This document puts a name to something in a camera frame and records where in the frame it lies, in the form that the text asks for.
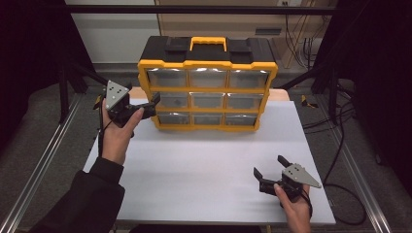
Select black horizontal bar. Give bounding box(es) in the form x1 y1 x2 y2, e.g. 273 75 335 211
63 4 338 16

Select aluminium rail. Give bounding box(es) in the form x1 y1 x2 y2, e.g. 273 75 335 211
318 96 394 233
0 92 84 233

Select left yellow clamp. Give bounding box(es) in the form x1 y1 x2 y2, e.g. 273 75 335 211
92 92 105 111

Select yellow clamp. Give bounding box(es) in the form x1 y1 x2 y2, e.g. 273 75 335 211
300 94 320 109
92 92 105 111

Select left hand-held gripper cable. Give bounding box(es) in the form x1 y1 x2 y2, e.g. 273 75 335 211
96 92 113 159

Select right yellow clamp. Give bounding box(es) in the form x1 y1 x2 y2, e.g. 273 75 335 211
300 94 320 109

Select yellow black organizer cabinet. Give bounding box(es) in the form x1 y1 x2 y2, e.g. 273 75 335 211
137 35 279 133

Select person's right hand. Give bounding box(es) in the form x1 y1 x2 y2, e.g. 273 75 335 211
273 183 313 225

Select looped black floor cable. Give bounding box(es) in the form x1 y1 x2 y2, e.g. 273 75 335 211
323 96 368 227

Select person's left hand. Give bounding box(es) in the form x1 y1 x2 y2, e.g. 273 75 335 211
100 98 146 167

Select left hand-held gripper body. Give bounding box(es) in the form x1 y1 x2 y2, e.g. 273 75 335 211
103 80 144 128

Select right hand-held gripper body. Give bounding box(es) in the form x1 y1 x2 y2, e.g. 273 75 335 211
273 162 323 204

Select hanging black cables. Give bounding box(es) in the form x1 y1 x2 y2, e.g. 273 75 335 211
284 14 323 70

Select black metal stand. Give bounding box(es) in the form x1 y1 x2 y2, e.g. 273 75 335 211
57 59 121 124
277 60 342 126

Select group of clear drawers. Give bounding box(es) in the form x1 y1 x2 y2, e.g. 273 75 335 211
146 67 271 127

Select clear plastic drawer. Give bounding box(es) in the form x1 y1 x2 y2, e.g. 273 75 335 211
152 91 189 110

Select black curtain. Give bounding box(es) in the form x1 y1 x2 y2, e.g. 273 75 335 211
0 0 95 150
314 0 412 190

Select yellow carry handle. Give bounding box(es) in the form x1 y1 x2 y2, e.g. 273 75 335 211
189 36 228 52

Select bundle of black floor cables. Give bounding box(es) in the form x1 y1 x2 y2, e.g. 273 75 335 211
302 106 357 135

